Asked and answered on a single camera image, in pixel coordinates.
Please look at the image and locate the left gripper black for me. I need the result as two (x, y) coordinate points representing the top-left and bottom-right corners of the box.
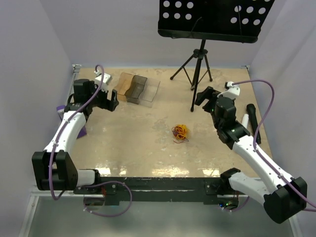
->
(88, 81), (119, 112)

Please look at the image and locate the orange transparent bin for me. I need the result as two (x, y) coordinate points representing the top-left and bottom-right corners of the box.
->
(115, 72), (134, 102)

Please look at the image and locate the grey transparent bin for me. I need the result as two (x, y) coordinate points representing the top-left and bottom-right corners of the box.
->
(124, 75), (148, 105)

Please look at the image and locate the yellow red cable ball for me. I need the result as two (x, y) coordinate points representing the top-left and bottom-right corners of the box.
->
(171, 124), (189, 144)

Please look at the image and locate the clear transparent bin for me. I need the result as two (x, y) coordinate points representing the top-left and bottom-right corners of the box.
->
(139, 78), (160, 108)

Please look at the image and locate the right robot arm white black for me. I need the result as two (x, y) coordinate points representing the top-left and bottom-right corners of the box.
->
(195, 86), (308, 224)

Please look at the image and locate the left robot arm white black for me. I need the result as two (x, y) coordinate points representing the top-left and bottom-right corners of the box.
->
(32, 74), (119, 194)

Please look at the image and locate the white microphone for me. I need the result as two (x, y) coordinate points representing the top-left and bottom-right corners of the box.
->
(241, 114), (249, 129)

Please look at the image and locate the purple metronome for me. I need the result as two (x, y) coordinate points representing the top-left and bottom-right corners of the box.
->
(56, 105), (87, 139)

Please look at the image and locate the black microphone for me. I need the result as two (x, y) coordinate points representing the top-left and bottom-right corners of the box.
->
(246, 104), (261, 145)

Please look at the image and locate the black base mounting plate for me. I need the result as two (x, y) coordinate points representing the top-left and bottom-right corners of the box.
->
(74, 177), (238, 205)

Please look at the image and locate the black music stand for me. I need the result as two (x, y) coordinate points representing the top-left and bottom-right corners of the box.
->
(157, 0), (275, 113)

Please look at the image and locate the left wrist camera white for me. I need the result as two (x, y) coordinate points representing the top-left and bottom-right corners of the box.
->
(94, 71), (112, 91)

